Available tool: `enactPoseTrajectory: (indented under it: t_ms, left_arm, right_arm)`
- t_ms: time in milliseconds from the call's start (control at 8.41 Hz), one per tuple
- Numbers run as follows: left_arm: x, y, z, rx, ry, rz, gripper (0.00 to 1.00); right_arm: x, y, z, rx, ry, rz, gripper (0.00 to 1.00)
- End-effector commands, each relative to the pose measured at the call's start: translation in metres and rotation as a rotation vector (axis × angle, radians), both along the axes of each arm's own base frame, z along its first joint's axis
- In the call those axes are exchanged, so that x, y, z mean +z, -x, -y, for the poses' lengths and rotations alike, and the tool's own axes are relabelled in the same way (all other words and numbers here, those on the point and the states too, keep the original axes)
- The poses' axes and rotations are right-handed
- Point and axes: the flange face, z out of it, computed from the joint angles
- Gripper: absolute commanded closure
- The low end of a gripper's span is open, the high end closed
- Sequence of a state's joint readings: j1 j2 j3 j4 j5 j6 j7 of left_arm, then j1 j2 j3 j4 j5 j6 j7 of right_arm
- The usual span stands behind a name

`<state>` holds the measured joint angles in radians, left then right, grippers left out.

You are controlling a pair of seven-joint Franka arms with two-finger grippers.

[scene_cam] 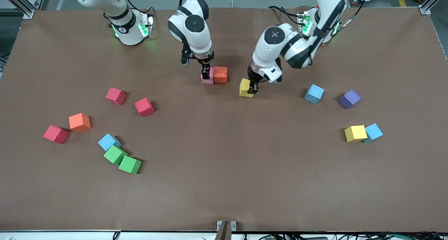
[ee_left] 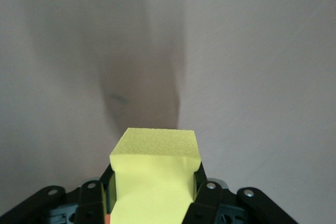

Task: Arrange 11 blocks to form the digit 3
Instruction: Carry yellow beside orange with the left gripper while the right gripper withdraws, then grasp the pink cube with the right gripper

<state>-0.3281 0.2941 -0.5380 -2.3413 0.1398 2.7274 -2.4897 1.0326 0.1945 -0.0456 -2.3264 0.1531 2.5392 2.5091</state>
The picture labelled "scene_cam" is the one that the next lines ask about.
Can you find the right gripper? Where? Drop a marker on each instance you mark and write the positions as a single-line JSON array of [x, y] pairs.
[[205, 63]]

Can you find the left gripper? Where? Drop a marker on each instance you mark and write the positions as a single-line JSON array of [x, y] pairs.
[[252, 76]]

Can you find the pink foam block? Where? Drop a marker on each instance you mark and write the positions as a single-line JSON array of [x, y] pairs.
[[206, 81]]

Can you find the yellow foam block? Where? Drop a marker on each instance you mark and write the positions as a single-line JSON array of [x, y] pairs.
[[244, 87], [355, 133]]

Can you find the orange foam block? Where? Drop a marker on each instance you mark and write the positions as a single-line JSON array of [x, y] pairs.
[[79, 122], [220, 75]]

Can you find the red foam block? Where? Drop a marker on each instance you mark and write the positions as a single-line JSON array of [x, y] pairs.
[[56, 134], [144, 107], [115, 95]]

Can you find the green foam block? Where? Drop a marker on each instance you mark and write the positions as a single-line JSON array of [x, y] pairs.
[[114, 154], [130, 164]]

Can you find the blue foam block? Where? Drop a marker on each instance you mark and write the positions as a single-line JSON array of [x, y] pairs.
[[107, 141], [375, 131], [314, 93]]

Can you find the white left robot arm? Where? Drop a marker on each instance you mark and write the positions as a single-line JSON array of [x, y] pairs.
[[274, 36]]

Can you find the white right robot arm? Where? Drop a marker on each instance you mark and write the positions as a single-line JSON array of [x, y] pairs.
[[194, 24]]

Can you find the purple foam block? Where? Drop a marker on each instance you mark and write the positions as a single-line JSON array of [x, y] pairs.
[[349, 99]]

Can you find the brown table cover sheet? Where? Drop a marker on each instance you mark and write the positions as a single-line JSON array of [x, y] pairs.
[[224, 180]]

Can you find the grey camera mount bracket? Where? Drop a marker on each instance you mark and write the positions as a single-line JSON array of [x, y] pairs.
[[225, 229]]

